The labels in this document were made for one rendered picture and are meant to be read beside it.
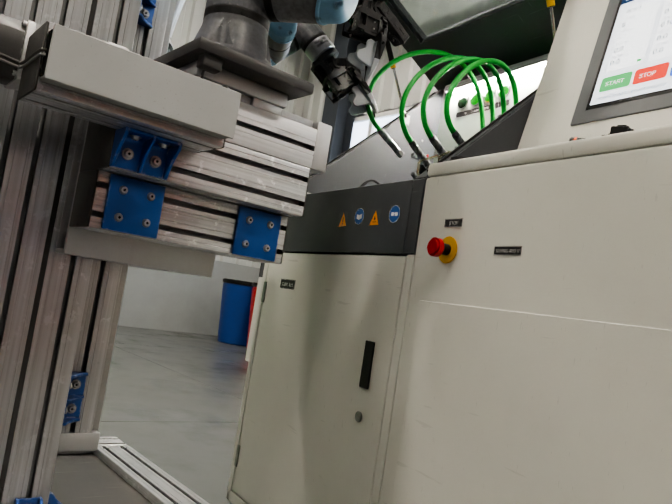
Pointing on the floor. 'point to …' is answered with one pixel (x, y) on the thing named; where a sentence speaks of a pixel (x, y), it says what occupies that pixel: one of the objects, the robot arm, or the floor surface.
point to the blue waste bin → (234, 312)
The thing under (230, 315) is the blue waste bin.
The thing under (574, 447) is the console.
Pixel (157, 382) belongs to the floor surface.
